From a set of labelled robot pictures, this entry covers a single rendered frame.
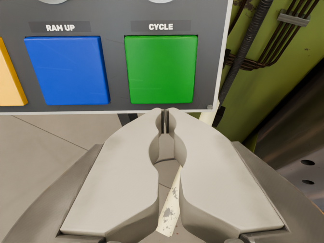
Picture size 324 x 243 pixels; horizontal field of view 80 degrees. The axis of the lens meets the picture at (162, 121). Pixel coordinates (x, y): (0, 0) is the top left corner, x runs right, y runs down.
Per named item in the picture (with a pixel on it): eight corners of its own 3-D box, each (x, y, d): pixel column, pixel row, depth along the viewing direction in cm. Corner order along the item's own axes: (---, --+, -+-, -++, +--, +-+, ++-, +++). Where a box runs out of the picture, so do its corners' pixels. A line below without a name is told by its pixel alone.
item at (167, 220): (171, 238, 50) (172, 239, 45) (153, 228, 51) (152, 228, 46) (219, 105, 69) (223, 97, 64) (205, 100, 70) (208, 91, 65)
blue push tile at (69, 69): (109, 105, 23) (98, 37, 19) (45, 106, 23) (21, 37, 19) (112, 98, 25) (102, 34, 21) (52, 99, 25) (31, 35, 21)
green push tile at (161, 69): (193, 103, 23) (199, 36, 19) (130, 105, 23) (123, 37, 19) (190, 97, 25) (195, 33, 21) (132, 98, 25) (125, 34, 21)
